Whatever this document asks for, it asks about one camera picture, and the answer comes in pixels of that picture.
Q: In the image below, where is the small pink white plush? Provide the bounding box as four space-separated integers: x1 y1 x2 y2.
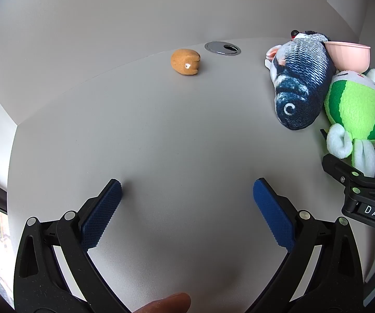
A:
265 45 286 71

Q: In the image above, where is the green watermelon frog plush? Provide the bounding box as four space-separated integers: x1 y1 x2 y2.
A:
324 68 375 178

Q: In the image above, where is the round metal cable grommet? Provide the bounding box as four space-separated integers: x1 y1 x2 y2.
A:
205 41 241 56

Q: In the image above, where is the blue fish plush toy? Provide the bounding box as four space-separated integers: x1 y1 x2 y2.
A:
270 33 337 131

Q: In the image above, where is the brown bread-shaped plush toy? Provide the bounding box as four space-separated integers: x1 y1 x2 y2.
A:
170 48 201 76

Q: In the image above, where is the black-haired doll figure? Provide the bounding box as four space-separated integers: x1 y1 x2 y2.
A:
290 30 315 40

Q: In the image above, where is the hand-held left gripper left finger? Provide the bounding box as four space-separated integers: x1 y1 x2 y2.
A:
13 179 129 313

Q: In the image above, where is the pink plastic bowl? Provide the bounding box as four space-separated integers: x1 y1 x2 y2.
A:
323 41 372 72

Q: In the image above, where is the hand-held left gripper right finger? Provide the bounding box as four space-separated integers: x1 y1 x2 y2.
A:
253 178 365 313

